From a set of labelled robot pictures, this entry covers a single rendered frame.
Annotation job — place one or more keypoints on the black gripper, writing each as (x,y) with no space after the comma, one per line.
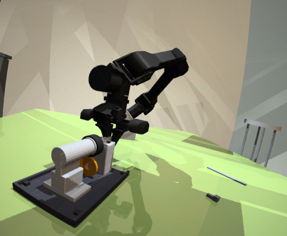
(134,125)

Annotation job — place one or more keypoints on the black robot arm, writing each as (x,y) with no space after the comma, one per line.
(138,67)

